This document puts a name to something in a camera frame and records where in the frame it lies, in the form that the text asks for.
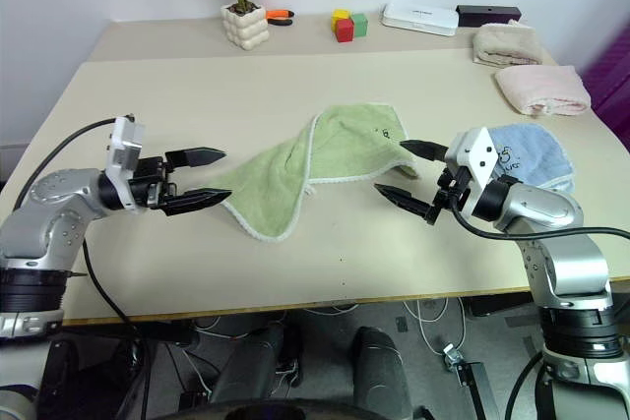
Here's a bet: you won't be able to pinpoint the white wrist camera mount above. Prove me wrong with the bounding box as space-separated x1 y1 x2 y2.
444 126 503 219
100 115 148 212

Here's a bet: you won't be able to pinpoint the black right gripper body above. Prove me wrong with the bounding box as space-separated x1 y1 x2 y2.
426 163 473 227

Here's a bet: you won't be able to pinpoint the red cube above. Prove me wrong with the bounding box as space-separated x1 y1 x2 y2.
334 18 356 44

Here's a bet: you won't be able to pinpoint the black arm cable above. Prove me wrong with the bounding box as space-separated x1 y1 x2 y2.
450 191 630 243
12 117 152 420

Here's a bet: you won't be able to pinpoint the pink towel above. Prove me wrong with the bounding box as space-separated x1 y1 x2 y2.
493 64 592 118

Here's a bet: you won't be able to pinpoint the dark rounded shape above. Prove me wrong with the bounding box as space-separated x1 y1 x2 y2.
211 324 302 414
349 326 410 420

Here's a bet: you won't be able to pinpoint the metal clamp bracket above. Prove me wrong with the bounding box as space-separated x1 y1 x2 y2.
441 342 499 420

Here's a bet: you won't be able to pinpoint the blue towel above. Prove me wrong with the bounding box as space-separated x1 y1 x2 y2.
489 123 577 196

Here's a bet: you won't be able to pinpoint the white floor cable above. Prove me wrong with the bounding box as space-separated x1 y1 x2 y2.
401 295 469 358

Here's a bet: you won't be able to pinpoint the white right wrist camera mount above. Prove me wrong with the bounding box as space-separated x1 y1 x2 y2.
444 126 503 219

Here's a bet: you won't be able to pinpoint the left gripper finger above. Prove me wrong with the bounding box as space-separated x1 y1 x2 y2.
164 146 229 170
159 188 233 217

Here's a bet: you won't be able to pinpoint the white flat box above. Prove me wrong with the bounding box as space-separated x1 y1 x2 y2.
380 2 461 38

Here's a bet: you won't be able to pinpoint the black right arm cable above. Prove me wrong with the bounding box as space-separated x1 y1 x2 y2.
450 191 630 243

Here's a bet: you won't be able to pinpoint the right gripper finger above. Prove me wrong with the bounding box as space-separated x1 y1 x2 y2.
373 183 435 220
399 139 450 164

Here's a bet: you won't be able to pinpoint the beige towel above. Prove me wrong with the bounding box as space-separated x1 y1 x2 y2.
472 19 544 69

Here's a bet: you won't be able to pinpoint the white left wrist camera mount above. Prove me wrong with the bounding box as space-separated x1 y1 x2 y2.
100 115 148 212

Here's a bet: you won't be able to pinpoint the white bubbly plant pot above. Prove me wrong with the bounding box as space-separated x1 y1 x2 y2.
220 0 272 52

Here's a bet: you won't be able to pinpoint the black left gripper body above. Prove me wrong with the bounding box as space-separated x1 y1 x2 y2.
128 154 180 213

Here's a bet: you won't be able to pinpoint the orange black pliers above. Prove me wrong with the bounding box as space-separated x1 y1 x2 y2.
264 8 297 29

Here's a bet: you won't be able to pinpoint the purple object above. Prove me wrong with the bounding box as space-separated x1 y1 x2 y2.
579 27 630 151

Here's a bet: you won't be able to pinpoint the green towel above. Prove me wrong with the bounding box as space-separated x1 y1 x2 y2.
218 102 420 244

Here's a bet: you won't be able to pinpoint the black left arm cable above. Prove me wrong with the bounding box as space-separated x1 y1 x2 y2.
12 117 152 420

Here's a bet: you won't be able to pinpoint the dark long box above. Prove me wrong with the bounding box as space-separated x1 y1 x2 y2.
455 4 523 30

